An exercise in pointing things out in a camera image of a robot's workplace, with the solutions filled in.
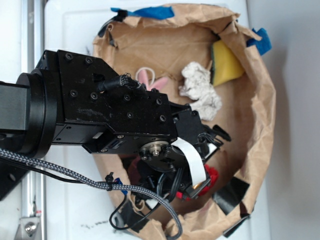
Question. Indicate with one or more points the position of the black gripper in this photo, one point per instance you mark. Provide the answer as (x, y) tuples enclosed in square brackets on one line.
[(172, 146)]

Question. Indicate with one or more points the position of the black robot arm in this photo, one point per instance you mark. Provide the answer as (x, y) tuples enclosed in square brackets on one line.
[(74, 99)]

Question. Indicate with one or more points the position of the crumpled white paper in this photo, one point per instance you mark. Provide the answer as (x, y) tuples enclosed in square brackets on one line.
[(197, 87)]

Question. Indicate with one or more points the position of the pink plush bunny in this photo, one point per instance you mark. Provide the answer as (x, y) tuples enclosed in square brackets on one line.
[(142, 76)]

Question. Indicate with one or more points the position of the brown paper bag bin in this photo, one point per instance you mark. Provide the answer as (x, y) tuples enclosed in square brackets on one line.
[(248, 109)]

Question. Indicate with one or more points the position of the yellow green sponge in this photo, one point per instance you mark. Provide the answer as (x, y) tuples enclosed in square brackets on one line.
[(225, 65)]

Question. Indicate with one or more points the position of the blue tape top edge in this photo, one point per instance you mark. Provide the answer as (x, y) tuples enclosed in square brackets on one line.
[(158, 12)]

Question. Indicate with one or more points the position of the blue tape edge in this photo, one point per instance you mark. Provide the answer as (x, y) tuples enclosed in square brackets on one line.
[(264, 45), (158, 12)]

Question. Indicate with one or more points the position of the blue tape right edge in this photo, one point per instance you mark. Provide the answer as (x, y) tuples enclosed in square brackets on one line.
[(264, 45)]

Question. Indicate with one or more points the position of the metal corner bracket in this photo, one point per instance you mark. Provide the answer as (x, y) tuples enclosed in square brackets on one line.
[(29, 228)]

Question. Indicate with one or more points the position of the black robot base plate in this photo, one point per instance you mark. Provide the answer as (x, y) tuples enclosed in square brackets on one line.
[(10, 177)]

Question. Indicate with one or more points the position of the aluminium extrusion rail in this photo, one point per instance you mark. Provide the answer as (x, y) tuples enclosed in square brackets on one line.
[(32, 45)]

